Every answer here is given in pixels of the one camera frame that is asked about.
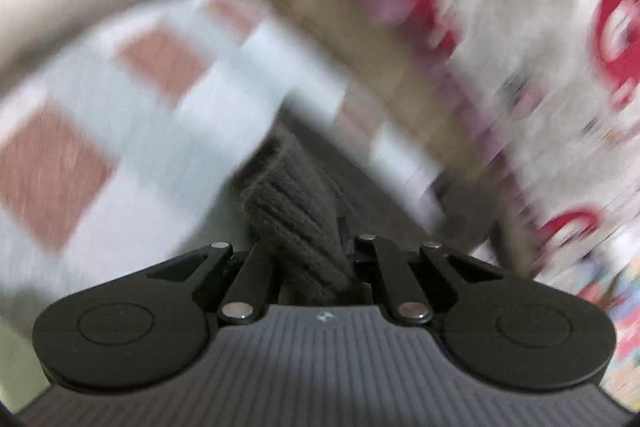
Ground dark grey knit sweater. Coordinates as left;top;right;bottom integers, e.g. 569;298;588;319
231;108;499;306

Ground checked white pink bedsheet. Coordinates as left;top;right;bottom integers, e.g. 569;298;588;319
1;0;442;334

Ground white quilt with red bears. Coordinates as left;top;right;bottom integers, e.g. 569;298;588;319
259;0;640;298

